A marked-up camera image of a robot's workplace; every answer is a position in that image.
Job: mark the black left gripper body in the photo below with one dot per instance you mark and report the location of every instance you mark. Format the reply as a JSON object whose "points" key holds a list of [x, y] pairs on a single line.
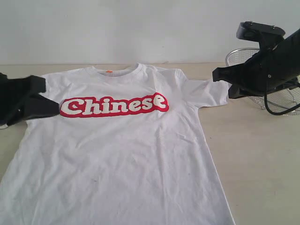
{"points": [[13, 93]]}

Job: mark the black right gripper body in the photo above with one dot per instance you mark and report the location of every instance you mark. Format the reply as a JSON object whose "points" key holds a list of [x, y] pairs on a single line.
{"points": [[264, 72]]}

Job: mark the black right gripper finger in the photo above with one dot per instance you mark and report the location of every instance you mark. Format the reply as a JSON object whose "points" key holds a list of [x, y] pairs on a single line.
{"points": [[230, 74], [236, 92]]}

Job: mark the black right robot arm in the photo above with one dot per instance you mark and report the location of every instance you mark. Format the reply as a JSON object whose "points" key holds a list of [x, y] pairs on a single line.
{"points": [[288, 51]]}

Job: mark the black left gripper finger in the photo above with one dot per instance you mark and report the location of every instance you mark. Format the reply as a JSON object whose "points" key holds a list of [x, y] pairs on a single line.
{"points": [[35, 106], [35, 84]]}

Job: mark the white t-shirt red print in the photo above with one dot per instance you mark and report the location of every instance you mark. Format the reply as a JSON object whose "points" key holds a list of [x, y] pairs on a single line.
{"points": [[127, 148]]}

